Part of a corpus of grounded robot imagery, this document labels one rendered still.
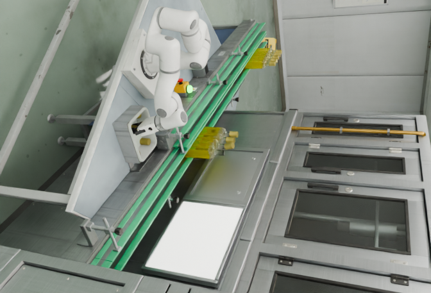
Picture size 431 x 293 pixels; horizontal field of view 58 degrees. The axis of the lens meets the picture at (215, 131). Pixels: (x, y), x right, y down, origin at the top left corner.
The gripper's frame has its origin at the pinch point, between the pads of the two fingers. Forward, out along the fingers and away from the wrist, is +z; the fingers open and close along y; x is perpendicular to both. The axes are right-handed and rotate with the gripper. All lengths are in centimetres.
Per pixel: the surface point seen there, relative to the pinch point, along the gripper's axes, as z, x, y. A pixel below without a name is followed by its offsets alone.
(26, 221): 71, -24, -30
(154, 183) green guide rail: -4.4, -24.6, -11.1
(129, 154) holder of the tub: 4.5, -9.3, -7.2
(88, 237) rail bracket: -1, -17, -53
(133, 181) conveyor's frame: 4.2, -20.1, -13.6
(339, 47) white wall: 11, -194, 613
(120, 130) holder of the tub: 1.2, 4.0, -7.4
